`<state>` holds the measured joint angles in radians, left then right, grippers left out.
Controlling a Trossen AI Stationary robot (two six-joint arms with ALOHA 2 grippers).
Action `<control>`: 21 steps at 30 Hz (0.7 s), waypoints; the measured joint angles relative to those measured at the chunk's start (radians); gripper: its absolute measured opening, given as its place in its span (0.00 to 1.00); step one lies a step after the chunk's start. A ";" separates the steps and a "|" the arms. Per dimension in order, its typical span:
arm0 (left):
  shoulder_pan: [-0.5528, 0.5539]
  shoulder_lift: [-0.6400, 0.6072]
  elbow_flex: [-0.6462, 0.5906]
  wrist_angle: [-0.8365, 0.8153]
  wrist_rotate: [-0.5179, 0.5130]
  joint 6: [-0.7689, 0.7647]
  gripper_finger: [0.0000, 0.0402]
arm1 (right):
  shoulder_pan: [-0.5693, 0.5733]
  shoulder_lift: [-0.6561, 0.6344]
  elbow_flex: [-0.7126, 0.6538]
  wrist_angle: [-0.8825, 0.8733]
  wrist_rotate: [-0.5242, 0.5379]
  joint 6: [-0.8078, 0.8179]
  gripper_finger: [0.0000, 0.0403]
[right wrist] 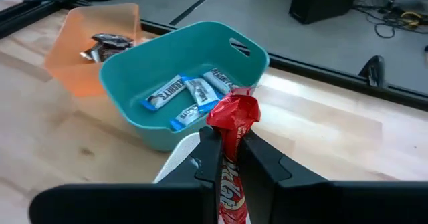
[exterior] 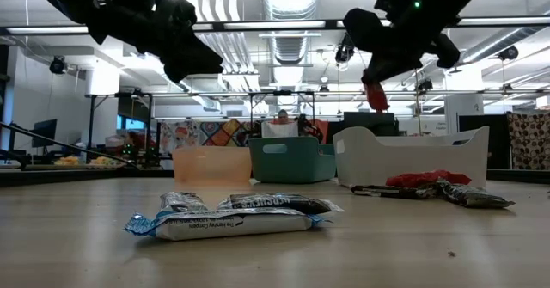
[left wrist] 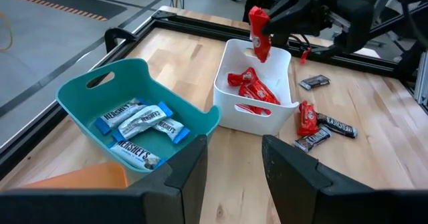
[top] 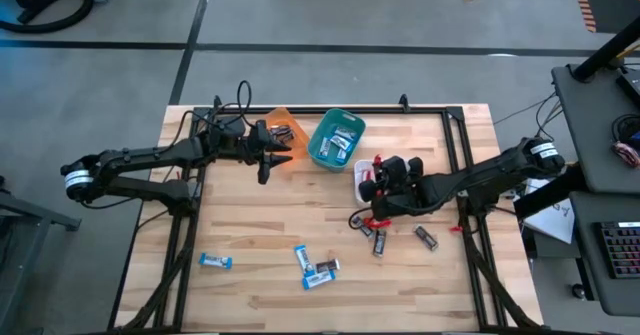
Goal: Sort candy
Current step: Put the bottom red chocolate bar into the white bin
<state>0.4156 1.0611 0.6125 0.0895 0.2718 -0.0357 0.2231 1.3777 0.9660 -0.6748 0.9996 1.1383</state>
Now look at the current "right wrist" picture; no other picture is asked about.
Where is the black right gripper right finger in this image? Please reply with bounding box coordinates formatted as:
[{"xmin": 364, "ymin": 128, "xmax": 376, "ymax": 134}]
[{"xmin": 237, "ymin": 129, "xmax": 428, "ymax": 224}]

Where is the white Hershey's cookies creme bar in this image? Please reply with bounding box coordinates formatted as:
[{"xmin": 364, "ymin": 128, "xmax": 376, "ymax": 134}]
[
  {"xmin": 142, "ymin": 74, "xmax": 187, "ymax": 112},
  {"xmin": 169, "ymin": 103, "xmax": 205, "ymax": 132},
  {"xmin": 202, "ymin": 67, "xmax": 240, "ymax": 96},
  {"xmin": 183, "ymin": 78, "xmax": 221, "ymax": 114}
]

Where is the white plastic bin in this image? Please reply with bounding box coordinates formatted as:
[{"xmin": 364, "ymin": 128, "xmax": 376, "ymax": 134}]
[{"xmin": 152, "ymin": 132, "xmax": 201, "ymax": 184}]

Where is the yellow cable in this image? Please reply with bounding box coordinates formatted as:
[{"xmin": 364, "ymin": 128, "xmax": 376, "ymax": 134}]
[{"xmin": 399, "ymin": 11, "xmax": 425, "ymax": 27}]

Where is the dark Hershey's chocolate bar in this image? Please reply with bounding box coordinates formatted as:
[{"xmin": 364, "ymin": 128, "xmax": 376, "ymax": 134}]
[
  {"xmin": 100, "ymin": 46, "xmax": 131, "ymax": 61},
  {"xmin": 91, "ymin": 33, "xmax": 134, "ymax": 49},
  {"xmin": 79, "ymin": 43, "xmax": 104, "ymax": 64}
]

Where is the teal plastic bin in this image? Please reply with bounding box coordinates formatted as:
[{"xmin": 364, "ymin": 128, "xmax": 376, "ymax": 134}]
[{"xmin": 98, "ymin": 20, "xmax": 270, "ymax": 152}]

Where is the red KitKat bar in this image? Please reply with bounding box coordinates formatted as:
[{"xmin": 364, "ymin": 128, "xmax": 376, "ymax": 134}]
[{"xmin": 205, "ymin": 86, "xmax": 261, "ymax": 224}]

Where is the orange translucent plastic bin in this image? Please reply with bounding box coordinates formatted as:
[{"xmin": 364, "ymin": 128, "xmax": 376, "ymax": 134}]
[{"xmin": 43, "ymin": 2, "xmax": 143, "ymax": 98}]

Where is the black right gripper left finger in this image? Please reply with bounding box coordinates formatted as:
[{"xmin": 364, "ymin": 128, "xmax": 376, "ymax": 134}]
[{"xmin": 29, "ymin": 126, "xmax": 224, "ymax": 224}]

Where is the black box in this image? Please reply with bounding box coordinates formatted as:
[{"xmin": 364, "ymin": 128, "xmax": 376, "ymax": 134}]
[{"xmin": 288, "ymin": 0, "xmax": 368, "ymax": 25}]

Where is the black table clamp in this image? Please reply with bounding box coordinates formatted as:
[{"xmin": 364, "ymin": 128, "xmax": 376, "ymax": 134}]
[{"xmin": 358, "ymin": 55, "xmax": 386, "ymax": 88}]

